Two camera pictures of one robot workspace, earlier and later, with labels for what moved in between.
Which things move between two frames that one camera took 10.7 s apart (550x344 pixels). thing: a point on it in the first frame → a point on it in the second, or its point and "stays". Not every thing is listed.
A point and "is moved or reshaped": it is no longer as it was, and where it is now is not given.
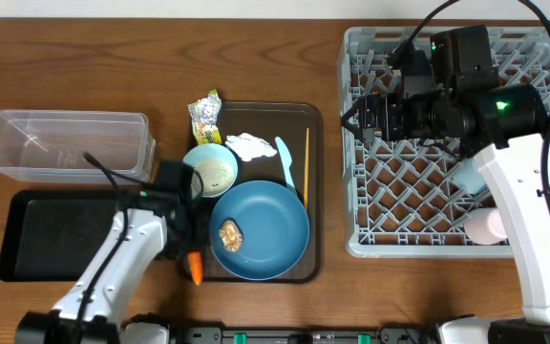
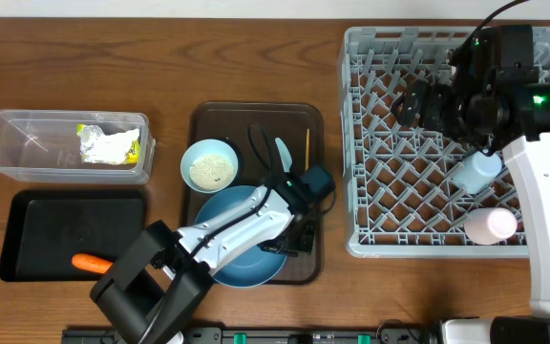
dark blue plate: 259,230 is moved or reshaped
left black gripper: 204,220 → 282,247
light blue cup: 470,177 stays
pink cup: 484,226 stays
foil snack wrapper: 203,114 → 115,149
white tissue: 249,147 → 96,146
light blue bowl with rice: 217,165 stays
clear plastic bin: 77,146 stays
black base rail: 305,335 stays
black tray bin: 52,235 stays
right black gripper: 390,105 → 435,96
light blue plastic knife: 286,162 stays
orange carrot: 196,267 is moved or reshaped
